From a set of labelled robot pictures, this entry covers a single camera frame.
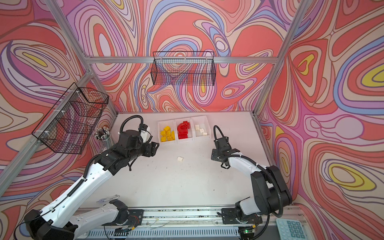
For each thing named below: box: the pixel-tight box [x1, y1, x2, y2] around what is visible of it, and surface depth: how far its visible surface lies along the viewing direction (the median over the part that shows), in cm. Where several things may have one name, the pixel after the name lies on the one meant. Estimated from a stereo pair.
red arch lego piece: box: [177, 121, 190, 139], surface depth 106 cm
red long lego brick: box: [178, 132, 189, 140], surface depth 105 cm
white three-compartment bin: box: [157, 115, 212, 146], surface depth 107 cm
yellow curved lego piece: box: [167, 130, 176, 141], surface depth 105 cm
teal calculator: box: [276, 218, 307, 240], surface depth 70 cm
